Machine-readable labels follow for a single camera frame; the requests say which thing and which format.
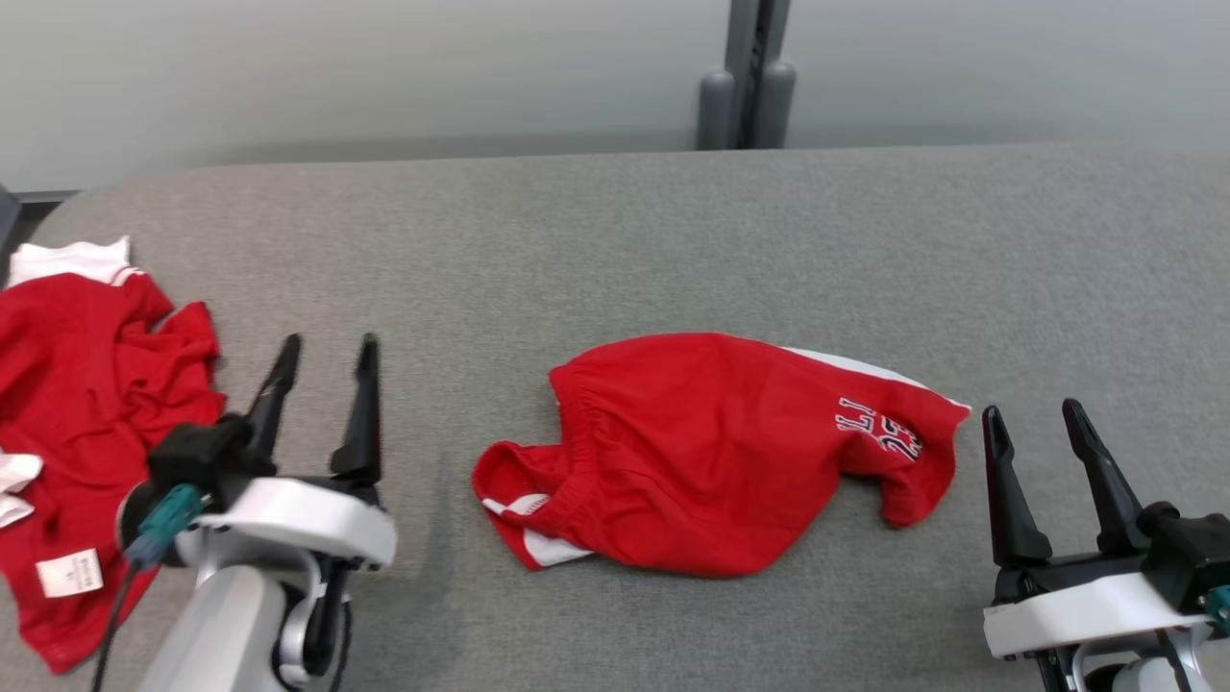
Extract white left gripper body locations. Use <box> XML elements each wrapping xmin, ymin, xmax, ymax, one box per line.
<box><xmin>178</xmin><ymin>471</ymin><xmax>398</xmax><ymax>573</ymax></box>

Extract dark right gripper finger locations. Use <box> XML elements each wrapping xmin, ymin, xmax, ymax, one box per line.
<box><xmin>981</xmin><ymin>405</ymin><xmax>1054</xmax><ymax>569</ymax></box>
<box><xmin>1061</xmin><ymin>398</ymin><xmax>1146</xmax><ymax>555</ymax></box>

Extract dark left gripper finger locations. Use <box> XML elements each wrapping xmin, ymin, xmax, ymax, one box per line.
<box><xmin>244</xmin><ymin>333</ymin><xmax>304</xmax><ymax>464</ymax></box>
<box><xmin>331</xmin><ymin>333</ymin><xmax>383</xmax><ymax>483</ymax></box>

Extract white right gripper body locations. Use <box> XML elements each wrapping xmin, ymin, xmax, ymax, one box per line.
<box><xmin>981</xmin><ymin>550</ymin><xmax>1212</xmax><ymax>664</ymax></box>

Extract red jersey with white trim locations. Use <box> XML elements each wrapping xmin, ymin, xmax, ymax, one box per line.
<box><xmin>0</xmin><ymin>236</ymin><xmax>230</xmax><ymax>676</ymax></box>

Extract red shorts with white trim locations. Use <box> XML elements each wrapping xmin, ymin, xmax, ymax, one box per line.
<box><xmin>471</xmin><ymin>332</ymin><xmax>972</xmax><ymax>580</ymax></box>

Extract grey cylinder post foot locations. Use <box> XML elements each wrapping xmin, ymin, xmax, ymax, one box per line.
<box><xmin>757</xmin><ymin>62</ymin><xmax>798</xmax><ymax>150</ymax></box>
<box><xmin>698</xmin><ymin>68</ymin><xmax>737</xmax><ymax>152</ymax></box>

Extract grey partition post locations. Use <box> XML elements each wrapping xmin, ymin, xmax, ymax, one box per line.
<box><xmin>725</xmin><ymin>0</ymin><xmax>795</xmax><ymax>151</ymax></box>

